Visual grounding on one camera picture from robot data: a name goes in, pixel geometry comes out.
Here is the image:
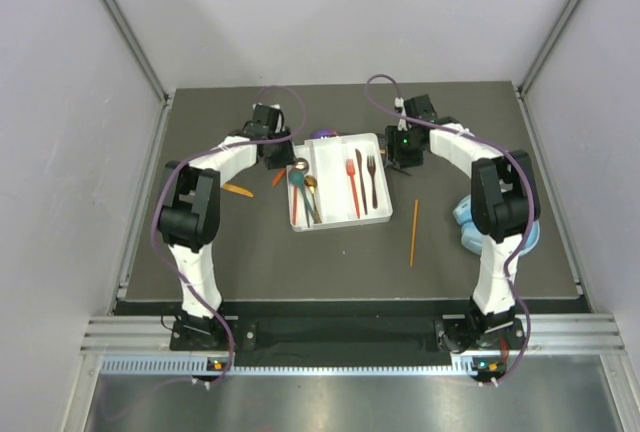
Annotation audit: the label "gold metal spoon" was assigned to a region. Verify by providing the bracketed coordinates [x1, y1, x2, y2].
[304, 175, 321, 223]

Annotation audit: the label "silver metal spoon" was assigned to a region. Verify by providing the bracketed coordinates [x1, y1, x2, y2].
[293, 157, 309, 174]

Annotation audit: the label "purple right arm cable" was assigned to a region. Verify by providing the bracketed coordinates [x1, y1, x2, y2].
[364, 73, 533, 386]

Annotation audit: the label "orange plastic spoon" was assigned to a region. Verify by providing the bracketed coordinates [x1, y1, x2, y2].
[291, 186, 299, 227]

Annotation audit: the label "orange plastic fork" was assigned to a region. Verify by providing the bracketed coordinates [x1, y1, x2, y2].
[345, 159, 361, 218]

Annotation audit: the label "light blue headphones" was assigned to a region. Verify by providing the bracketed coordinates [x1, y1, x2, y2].
[452, 195, 540, 255]

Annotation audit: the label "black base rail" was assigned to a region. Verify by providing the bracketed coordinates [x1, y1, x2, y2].
[114, 296, 591, 368]

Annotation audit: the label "black chopstick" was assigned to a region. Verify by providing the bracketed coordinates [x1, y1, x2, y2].
[386, 165, 412, 177]

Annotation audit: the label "iridescent purple spoon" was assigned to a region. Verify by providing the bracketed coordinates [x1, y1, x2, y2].
[309, 129, 339, 140]

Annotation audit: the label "gold metal knife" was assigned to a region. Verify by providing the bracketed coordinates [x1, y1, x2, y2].
[222, 183, 254, 198]

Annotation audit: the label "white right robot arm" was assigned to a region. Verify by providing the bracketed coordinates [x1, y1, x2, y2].
[385, 95, 540, 348]

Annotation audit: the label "orange plastic knife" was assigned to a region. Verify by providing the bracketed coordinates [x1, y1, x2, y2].
[272, 168, 287, 187]

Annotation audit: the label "white divided utensil tray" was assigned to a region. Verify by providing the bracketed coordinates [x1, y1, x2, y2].
[287, 133, 393, 232]

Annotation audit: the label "grey cable duct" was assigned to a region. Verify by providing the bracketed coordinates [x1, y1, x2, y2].
[99, 353, 498, 377]

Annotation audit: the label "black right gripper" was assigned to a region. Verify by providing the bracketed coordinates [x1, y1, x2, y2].
[382, 126, 423, 170]

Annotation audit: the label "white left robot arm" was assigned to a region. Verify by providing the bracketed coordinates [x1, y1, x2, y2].
[156, 103, 295, 349]

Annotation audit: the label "teal plastic spoon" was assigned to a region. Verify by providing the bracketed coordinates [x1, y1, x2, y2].
[288, 169, 322, 225]

